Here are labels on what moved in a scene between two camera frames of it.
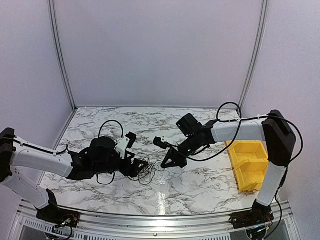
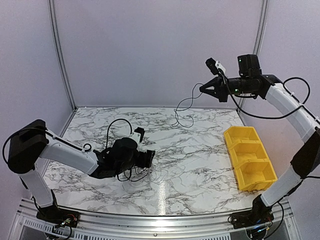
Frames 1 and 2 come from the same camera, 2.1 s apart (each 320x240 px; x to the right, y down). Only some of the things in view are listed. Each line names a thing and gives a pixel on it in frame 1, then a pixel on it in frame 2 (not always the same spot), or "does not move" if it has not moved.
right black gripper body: x=193 y=144 -> x=244 y=86
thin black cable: x=160 y=171 -> x=185 y=109
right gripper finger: x=174 y=154 -> x=216 y=82
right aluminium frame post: x=257 y=53 does not move
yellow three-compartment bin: x=249 y=160 does not move
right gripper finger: x=174 y=161 -> x=215 y=93
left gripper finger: x=135 y=172 -> x=147 y=165
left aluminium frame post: x=51 y=4 does not move
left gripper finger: x=137 y=165 -> x=150 y=154
